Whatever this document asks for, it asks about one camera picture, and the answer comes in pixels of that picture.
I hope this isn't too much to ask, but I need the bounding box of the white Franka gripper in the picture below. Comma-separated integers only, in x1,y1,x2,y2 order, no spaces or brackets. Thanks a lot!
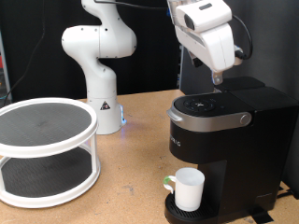
174,22,236,86

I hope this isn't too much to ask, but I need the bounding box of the silver Keurig lid handle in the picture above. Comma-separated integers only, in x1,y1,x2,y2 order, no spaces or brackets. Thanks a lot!
166,109,252,133

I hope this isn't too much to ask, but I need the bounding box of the black Keurig coffee machine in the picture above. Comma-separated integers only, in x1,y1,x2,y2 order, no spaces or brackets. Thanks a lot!
164,76,299,224

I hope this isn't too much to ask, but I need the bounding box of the white mug green-taped handle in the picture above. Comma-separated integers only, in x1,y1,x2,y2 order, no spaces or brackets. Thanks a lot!
163,167,206,213

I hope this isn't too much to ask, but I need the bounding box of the black Keurig drip tray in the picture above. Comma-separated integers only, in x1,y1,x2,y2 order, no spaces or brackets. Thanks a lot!
164,192,219,224

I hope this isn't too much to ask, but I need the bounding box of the black backdrop curtain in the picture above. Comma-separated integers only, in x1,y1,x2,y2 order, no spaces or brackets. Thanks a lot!
0,0,183,104

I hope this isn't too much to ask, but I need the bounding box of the grey backdrop curtain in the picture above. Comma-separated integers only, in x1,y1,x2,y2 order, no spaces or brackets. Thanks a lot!
179,0,299,200

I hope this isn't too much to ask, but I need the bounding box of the white two-tier turntable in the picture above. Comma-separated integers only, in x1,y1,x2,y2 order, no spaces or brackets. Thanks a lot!
0,97,102,209

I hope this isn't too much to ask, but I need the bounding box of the grey shelf edge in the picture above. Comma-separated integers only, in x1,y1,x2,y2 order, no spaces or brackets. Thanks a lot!
0,31,13,105

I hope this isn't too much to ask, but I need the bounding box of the metal curtain frame post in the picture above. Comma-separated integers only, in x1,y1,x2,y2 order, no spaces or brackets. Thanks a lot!
178,43,188,91

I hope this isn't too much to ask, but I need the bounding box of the blue-mounted wrist camera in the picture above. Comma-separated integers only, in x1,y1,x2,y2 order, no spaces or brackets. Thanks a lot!
233,45,246,67

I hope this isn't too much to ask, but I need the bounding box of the thin black camera cable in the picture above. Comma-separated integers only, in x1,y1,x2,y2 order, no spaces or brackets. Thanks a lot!
1,0,254,108

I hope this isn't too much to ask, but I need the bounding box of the black Keurig power cable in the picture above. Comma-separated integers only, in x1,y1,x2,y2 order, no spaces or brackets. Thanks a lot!
275,186,296,201

